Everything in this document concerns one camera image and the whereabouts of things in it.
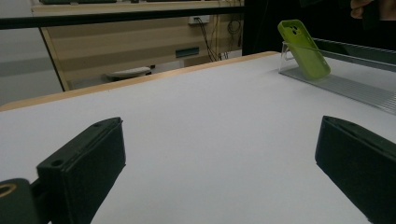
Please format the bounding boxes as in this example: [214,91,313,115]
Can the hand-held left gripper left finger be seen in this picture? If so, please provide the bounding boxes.
[35,117,127,224]

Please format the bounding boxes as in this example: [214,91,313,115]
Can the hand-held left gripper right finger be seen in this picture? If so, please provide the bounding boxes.
[314,115,396,224]

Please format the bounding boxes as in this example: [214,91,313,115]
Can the clear plastic bin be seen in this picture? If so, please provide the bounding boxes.
[277,36,396,117]

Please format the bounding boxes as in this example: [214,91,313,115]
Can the green phone case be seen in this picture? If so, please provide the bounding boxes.
[276,19,332,81]

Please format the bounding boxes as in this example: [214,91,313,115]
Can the white chair base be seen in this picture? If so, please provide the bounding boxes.
[105,66,153,81]

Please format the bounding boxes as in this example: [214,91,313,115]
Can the black curtain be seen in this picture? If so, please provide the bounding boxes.
[241,0,396,58]

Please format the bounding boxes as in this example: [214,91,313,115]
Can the beige wooden desk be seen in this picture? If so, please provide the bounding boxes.
[30,0,246,91]

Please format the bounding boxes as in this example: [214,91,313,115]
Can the teal desk label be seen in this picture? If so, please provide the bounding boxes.
[175,46,201,60]

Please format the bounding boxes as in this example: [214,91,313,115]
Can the black keyboard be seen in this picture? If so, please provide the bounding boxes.
[39,0,118,5]

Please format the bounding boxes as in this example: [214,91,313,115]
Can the coiled black cable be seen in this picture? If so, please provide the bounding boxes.
[226,20,244,49]

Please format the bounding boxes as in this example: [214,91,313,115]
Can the black hanging cables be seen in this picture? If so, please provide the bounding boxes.
[193,17,226,63]

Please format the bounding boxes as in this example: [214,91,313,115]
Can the white wall outlet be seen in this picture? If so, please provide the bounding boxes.
[187,15,211,26]

